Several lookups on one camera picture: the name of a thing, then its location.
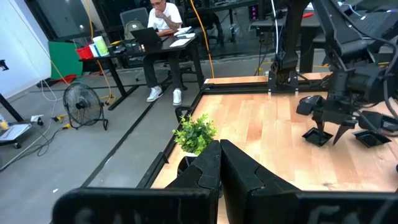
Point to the white board panel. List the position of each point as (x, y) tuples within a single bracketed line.
[(21, 46)]

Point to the grey low cart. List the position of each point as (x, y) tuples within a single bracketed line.
[(14, 132)]

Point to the person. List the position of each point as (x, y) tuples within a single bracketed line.
[(164, 18)]

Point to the black office desk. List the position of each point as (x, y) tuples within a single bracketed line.
[(168, 47)]

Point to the olive green rucksack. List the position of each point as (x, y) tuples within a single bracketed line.
[(133, 28)]

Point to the black square wavy mini bowl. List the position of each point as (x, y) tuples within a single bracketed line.
[(185, 165)]

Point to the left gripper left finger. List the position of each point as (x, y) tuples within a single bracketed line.
[(140, 205)]

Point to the white paper stack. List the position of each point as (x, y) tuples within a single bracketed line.
[(183, 30)]

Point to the green board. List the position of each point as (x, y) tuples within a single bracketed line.
[(63, 59)]

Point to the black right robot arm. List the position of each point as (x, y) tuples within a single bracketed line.
[(289, 37)]

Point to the white paper sheet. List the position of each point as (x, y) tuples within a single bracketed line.
[(180, 42)]

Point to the green plant white pot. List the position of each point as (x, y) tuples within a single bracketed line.
[(194, 133)]

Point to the person's shoe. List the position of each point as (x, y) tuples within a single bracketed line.
[(177, 97), (154, 94)]

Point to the black square mini plate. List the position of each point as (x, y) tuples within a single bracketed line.
[(370, 139), (313, 139)]

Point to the black floor fan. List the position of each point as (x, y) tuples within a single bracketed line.
[(82, 105)]

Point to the black office chair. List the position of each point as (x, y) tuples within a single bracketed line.
[(211, 18)]

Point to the black laptop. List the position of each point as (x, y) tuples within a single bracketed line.
[(146, 36)]

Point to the black equipment case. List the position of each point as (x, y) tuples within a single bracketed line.
[(377, 21)]

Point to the flat black frame bracket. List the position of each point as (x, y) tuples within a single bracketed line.
[(163, 157)]

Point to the black computer tower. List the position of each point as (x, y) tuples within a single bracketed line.
[(254, 12)]

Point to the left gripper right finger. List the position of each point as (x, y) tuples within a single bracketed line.
[(264, 202)]

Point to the red floor object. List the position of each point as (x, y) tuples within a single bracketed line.
[(68, 78)]

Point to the red plastic box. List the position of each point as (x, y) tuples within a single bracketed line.
[(84, 53)]

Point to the grey office chair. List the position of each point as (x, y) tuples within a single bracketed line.
[(136, 14)]

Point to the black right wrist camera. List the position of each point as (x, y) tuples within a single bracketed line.
[(339, 93)]

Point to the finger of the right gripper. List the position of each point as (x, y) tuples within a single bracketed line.
[(371, 120), (308, 105)]

